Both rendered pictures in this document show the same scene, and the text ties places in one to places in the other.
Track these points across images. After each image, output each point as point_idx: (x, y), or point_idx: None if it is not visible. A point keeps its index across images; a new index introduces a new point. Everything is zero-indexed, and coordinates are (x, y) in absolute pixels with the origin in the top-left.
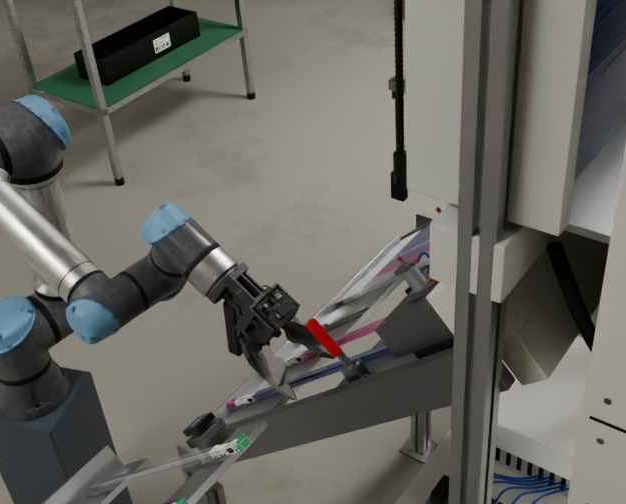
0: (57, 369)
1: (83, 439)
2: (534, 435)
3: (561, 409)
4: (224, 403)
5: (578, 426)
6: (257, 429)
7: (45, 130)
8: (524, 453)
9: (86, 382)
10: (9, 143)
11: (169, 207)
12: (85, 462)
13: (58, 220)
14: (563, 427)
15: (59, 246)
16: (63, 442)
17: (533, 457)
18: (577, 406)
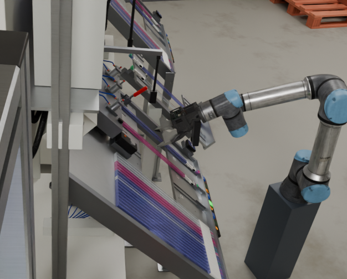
0: (293, 190)
1: (273, 215)
2: (86, 245)
3: (81, 264)
4: (199, 169)
5: (69, 258)
6: (136, 78)
7: (325, 98)
8: (83, 220)
9: (287, 207)
10: (321, 87)
11: (233, 91)
12: (268, 220)
13: (316, 139)
14: (76, 255)
15: (259, 91)
16: (269, 197)
17: (78, 220)
18: (75, 269)
